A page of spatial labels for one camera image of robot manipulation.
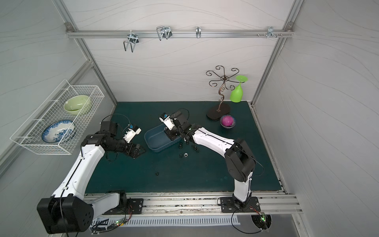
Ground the blue plastic storage box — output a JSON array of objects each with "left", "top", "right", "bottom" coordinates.
[{"left": 144, "top": 124, "right": 181, "bottom": 153}]

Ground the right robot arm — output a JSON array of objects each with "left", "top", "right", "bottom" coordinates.
[{"left": 159, "top": 111, "right": 257, "bottom": 206}]

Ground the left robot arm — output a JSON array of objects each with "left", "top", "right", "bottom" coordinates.
[{"left": 37, "top": 121, "right": 145, "bottom": 235}]

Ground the black nut cluster left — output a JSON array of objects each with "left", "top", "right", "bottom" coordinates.
[{"left": 178, "top": 141, "right": 189, "bottom": 149}]

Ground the black nut cluster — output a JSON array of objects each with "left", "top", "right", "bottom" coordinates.
[
  {"left": 191, "top": 145, "right": 200, "bottom": 153},
  {"left": 178, "top": 141, "right": 189, "bottom": 149}
]

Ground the black nut cluster right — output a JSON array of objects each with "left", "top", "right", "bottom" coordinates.
[{"left": 191, "top": 145, "right": 200, "bottom": 153}]

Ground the green table mat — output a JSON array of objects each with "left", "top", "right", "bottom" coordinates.
[{"left": 86, "top": 102, "right": 281, "bottom": 194}]

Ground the dark metal jewelry stand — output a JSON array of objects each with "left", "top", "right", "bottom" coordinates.
[{"left": 205, "top": 65, "right": 239, "bottom": 120}]

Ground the purple ball in bowl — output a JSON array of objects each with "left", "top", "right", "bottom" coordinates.
[{"left": 220, "top": 115, "right": 236, "bottom": 129}]

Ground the green ceramic bowl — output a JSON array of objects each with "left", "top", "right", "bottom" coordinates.
[{"left": 63, "top": 95, "right": 92, "bottom": 116}]

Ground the green plastic goblet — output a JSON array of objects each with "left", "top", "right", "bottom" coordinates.
[{"left": 230, "top": 75, "right": 248, "bottom": 103}]

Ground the blue white patterned bowl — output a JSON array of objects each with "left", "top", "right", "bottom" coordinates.
[{"left": 41, "top": 119, "right": 76, "bottom": 144}]

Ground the metal hook centre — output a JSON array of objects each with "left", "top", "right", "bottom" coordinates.
[{"left": 156, "top": 26, "right": 172, "bottom": 41}]

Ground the metal double hook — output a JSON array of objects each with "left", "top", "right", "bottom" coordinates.
[{"left": 123, "top": 31, "right": 139, "bottom": 52}]

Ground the small metal hook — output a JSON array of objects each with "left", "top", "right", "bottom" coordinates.
[{"left": 195, "top": 26, "right": 201, "bottom": 39}]

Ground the metal hook right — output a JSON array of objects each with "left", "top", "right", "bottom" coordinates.
[{"left": 257, "top": 27, "right": 283, "bottom": 39}]

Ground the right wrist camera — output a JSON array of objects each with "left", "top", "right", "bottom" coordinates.
[{"left": 159, "top": 113, "right": 177, "bottom": 131}]

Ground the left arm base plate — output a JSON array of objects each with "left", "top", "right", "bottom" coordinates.
[{"left": 104, "top": 198, "right": 144, "bottom": 215}]

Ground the aluminium front rail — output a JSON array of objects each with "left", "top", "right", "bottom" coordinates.
[{"left": 59, "top": 192, "right": 303, "bottom": 218}]

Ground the aluminium rail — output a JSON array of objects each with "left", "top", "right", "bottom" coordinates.
[
  {"left": 67, "top": 29, "right": 295, "bottom": 39},
  {"left": 59, "top": 192, "right": 303, "bottom": 218}
]

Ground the white wire basket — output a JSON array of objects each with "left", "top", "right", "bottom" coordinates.
[{"left": 10, "top": 80, "right": 105, "bottom": 155}]

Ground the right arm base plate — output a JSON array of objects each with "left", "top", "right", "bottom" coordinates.
[{"left": 217, "top": 196, "right": 261, "bottom": 213}]

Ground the aluminium top rail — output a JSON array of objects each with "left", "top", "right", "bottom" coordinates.
[{"left": 67, "top": 29, "right": 295, "bottom": 39}]

